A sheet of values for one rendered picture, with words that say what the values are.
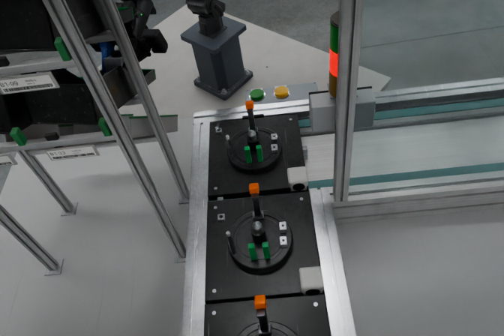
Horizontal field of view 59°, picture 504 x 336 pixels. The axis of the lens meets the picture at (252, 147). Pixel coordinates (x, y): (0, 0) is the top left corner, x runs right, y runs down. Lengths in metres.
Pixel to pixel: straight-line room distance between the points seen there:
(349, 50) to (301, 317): 0.50
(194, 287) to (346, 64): 0.55
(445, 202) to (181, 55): 1.02
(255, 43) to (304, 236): 0.86
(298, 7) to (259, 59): 1.85
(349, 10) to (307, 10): 2.68
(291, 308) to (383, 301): 0.23
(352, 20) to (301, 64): 0.84
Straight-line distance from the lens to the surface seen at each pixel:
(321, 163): 1.17
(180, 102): 1.48
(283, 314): 0.92
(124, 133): 0.77
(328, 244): 1.00
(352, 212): 1.10
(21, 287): 1.27
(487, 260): 1.16
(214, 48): 1.32
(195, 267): 1.01
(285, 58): 1.57
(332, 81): 0.81
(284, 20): 3.28
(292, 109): 1.24
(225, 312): 0.94
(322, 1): 3.45
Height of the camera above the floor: 1.84
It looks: 49 degrees down
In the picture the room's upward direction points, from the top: 10 degrees counter-clockwise
